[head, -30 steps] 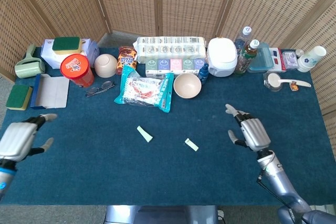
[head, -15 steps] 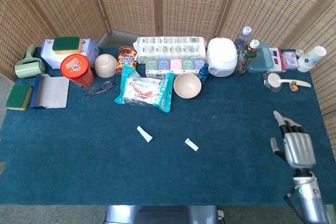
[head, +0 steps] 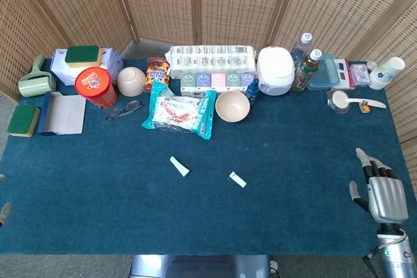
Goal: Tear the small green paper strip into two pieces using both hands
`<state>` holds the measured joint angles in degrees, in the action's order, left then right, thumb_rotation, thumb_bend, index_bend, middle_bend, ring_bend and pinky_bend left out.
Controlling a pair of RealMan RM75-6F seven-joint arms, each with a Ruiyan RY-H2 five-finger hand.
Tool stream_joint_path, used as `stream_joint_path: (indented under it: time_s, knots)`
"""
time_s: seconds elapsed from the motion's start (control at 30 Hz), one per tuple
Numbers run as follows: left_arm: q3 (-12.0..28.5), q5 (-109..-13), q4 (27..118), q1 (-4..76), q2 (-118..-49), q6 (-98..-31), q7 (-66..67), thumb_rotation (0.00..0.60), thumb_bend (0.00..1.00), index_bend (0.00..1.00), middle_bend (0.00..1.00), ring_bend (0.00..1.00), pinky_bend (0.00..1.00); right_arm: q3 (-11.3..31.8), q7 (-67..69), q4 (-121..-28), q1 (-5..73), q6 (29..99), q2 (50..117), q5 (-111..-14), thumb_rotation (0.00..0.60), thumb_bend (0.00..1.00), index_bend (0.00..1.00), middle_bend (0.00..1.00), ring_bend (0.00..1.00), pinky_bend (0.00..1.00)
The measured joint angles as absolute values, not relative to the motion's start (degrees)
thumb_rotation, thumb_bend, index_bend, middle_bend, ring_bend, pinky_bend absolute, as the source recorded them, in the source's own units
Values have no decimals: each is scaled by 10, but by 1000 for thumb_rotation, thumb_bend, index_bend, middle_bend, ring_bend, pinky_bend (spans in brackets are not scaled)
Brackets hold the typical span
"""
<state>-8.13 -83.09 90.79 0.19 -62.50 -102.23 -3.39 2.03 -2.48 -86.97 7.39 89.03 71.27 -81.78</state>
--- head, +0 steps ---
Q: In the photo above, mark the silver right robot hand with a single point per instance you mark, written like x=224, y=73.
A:
x=387, y=198

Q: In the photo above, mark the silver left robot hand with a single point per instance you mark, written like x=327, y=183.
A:
x=4, y=210

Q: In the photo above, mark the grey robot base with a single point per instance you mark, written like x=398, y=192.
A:
x=202, y=266

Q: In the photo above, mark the green and yellow sponge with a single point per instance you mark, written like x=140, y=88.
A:
x=23, y=121
x=82, y=56

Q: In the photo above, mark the small wrapped candy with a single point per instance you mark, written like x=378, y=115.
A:
x=365, y=107

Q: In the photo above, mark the patterned glass bowl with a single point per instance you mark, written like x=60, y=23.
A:
x=339, y=108

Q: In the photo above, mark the beige plastic spoon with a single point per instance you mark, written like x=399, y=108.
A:
x=340, y=99

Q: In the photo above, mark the blue white folder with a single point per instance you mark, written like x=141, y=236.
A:
x=65, y=113

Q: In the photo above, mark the stack of paper cups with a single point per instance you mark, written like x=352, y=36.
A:
x=386, y=73

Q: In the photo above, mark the blue carpet table mat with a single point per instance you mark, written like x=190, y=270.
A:
x=130, y=209

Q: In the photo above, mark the purple wipes box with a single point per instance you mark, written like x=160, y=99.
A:
x=360, y=74

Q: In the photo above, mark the green lint roller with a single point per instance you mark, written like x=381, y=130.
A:
x=34, y=82

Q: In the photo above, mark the red white box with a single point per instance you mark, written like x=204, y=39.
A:
x=345, y=73

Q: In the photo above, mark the small white bottle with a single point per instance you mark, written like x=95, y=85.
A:
x=371, y=65

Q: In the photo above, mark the clear container blue lid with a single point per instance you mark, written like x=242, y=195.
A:
x=325, y=74

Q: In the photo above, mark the green tea bottle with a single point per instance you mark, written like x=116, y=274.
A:
x=303, y=76

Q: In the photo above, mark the white plastic tissue pack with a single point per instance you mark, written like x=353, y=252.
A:
x=63, y=69

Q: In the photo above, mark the orange instant noodle cup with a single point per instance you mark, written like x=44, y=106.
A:
x=94, y=86

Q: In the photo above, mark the black-framed eyeglasses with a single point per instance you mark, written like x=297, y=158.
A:
x=125, y=110

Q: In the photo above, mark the white lidded plastic pot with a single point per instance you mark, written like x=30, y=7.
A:
x=275, y=69

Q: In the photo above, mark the blue spray bottle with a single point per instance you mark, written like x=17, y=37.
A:
x=251, y=92

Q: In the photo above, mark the clear plastic water bottle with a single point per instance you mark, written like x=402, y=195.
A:
x=301, y=47

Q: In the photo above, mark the upright beige bowl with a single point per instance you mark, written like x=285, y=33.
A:
x=232, y=107

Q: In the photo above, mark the upturned beige bowl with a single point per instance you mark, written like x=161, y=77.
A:
x=131, y=81

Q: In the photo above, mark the small purple tissue pack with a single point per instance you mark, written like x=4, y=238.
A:
x=203, y=82
x=247, y=79

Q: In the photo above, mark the small green tissue pack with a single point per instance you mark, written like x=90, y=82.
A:
x=234, y=81
x=188, y=84

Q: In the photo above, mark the teal snack bag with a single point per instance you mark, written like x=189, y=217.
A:
x=179, y=115

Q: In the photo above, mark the brown cookie bag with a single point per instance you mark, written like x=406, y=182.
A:
x=157, y=74

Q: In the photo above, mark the large toilet roll pack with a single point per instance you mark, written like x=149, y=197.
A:
x=211, y=60

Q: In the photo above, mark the woven wooden folding screen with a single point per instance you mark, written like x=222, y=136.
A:
x=228, y=4

